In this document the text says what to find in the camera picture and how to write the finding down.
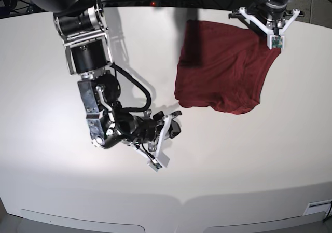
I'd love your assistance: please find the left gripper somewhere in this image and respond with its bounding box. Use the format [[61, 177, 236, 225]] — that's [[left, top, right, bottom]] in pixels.
[[228, 0, 304, 37]]

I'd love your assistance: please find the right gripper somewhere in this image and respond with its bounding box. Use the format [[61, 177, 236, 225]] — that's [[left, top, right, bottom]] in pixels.
[[129, 109, 182, 164]]

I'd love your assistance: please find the dark red long-sleeve T-shirt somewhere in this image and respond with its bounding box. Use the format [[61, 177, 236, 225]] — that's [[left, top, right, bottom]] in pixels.
[[174, 20, 281, 115]]

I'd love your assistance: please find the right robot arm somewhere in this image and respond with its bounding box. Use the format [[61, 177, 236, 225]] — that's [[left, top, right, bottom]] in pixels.
[[32, 0, 181, 171]]

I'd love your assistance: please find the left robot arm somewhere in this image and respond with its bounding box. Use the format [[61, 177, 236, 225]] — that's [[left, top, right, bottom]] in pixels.
[[228, 0, 304, 50]]

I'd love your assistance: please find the white label plate on table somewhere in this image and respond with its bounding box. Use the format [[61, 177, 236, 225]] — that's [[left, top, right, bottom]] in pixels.
[[303, 200, 331, 216]]

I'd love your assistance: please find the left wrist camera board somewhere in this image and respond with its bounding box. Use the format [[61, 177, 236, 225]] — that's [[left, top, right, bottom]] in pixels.
[[267, 35, 285, 50]]

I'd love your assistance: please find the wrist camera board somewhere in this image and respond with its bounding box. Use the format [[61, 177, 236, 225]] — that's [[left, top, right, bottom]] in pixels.
[[148, 153, 170, 172], [267, 35, 285, 50]]

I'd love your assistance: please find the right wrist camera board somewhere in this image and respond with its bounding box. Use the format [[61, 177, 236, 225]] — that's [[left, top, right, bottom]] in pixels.
[[148, 153, 170, 172]]

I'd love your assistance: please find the black power strip red switch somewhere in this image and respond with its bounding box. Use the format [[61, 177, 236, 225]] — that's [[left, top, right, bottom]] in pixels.
[[149, 0, 167, 7]]

